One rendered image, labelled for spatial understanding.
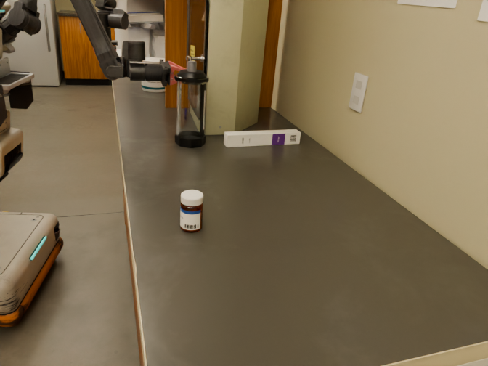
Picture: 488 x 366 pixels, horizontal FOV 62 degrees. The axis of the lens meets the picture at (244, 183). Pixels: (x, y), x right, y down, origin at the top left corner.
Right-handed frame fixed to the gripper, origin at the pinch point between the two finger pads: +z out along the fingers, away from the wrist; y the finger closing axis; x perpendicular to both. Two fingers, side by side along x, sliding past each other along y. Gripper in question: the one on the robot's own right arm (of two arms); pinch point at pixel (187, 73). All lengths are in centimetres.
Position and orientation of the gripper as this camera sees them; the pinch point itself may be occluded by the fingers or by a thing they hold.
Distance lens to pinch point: 148.1
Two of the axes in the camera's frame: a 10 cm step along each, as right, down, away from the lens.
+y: -2.9, -5.4, 7.9
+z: 9.5, -0.5, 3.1
